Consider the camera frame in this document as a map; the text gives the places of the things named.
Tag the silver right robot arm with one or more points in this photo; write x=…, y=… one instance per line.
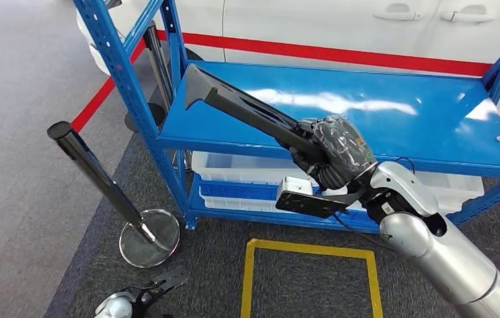
x=442, y=254

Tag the blue metal shelf rack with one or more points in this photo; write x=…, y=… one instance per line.
x=363, y=127

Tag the red barrier belt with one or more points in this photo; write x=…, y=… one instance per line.
x=320, y=52
x=100, y=96

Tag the white plastic bin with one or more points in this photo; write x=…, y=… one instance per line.
x=236, y=204
x=241, y=167
x=451, y=188

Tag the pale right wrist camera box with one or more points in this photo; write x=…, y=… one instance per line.
x=295, y=186

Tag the black plastic frame part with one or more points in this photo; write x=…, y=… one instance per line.
x=241, y=107

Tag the white car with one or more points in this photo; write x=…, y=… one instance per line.
x=298, y=22

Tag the black stanchion, chrome base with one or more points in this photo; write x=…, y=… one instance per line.
x=96, y=175

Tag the black right wrist camera bracket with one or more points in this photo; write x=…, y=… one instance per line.
x=311, y=206

